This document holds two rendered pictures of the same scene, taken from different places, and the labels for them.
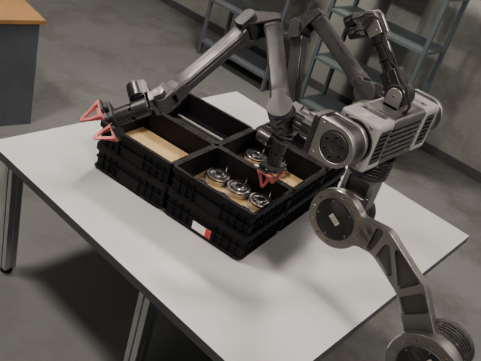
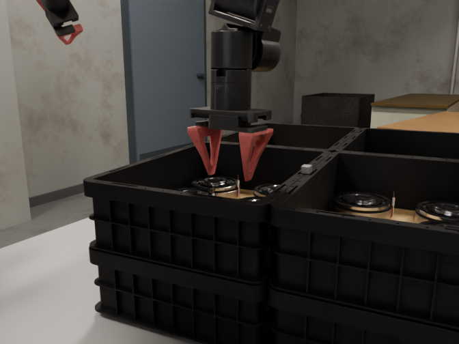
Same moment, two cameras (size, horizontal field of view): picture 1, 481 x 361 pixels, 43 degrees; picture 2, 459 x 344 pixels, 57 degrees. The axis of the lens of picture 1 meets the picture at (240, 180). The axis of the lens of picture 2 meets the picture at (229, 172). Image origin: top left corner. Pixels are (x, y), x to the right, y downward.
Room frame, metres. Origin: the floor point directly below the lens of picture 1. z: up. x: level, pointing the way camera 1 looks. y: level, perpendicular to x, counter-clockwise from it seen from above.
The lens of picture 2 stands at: (2.08, -0.71, 1.09)
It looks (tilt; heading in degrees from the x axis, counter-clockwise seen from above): 14 degrees down; 89
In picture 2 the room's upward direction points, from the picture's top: straight up
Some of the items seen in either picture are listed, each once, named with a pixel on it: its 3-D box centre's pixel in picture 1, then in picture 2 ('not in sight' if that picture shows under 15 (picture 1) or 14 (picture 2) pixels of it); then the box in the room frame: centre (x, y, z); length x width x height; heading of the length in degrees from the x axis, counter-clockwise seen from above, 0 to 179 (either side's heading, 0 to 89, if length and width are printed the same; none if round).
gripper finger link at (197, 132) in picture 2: (267, 176); (219, 145); (2.07, -0.09, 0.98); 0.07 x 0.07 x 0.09; 58
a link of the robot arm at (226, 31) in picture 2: (278, 145); (233, 50); (2.09, -0.10, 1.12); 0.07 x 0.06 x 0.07; 57
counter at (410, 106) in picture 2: not in sight; (422, 129); (4.55, 4.45, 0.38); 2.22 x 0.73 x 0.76; 56
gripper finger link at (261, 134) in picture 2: (272, 174); (240, 147); (2.10, -0.11, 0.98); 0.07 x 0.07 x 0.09; 58
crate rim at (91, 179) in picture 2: (233, 180); (224, 169); (2.08, 0.03, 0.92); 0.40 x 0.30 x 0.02; 64
